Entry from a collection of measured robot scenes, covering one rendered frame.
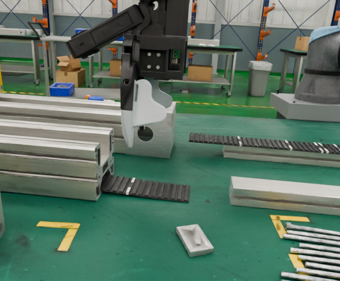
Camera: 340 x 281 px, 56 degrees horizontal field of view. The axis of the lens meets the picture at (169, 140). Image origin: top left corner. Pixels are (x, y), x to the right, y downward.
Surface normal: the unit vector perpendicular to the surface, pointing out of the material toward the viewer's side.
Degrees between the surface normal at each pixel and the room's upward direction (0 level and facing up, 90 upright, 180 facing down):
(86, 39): 91
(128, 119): 93
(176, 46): 89
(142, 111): 73
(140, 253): 0
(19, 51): 90
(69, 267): 0
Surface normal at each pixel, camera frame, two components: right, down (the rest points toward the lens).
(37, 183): -0.11, 0.33
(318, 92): -0.45, -0.07
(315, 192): 0.05, -0.94
